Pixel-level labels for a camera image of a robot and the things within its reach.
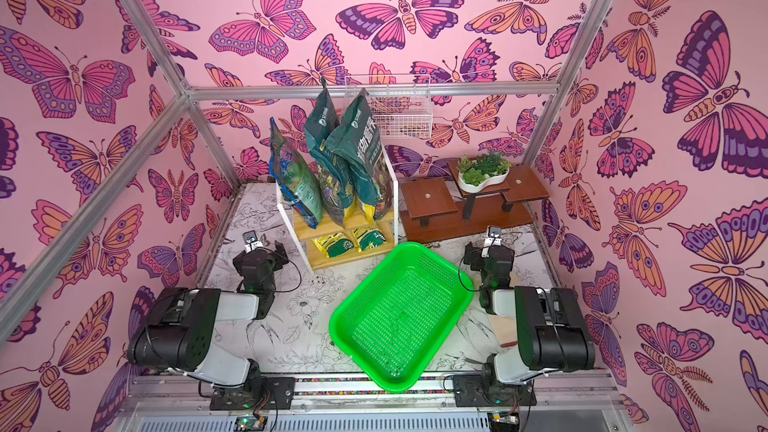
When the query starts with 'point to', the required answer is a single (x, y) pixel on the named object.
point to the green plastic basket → (398, 316)
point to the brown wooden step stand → (440, 209)
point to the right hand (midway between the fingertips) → (482, 242)
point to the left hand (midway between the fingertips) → (265, 243)
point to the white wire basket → (401, 103)
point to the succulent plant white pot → (478, 174)
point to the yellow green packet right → (369, 237)
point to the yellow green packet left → (334, 244)
